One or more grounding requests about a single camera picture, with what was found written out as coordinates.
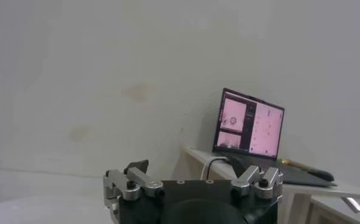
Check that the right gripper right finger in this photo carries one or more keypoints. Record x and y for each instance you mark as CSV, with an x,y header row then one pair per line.
x,y
252,179

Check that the white side table with label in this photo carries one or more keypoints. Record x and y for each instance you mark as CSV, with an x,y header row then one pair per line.
x,y
198,155

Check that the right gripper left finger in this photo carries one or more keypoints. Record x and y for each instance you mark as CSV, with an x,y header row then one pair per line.
x,y
143,179

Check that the large white round plate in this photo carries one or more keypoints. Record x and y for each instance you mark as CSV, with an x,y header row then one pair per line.
x,y
45,210

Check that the black open laptop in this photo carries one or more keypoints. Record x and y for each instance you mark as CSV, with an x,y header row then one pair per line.
x,y
249,128

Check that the small silver metal piece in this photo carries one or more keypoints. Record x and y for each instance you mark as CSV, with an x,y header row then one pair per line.
x,y
352,204

